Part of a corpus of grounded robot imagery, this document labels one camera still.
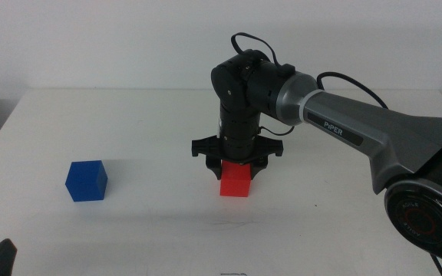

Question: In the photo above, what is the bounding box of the red cube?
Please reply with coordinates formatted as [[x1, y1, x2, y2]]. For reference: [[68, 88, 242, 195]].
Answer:
[[219, 159, 252, 198]]

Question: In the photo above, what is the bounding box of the blue cube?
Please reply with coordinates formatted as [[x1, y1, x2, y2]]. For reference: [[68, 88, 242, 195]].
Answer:
[[64, 159, 109, 202]]

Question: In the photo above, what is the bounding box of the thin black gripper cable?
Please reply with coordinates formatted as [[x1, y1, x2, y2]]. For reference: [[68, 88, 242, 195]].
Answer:
[[259, 125, 295, 137]]

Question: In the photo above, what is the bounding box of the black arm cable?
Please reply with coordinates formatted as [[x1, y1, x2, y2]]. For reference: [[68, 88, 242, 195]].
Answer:
[[230, 32, 297, 76], [315, 71, 389, 110]]

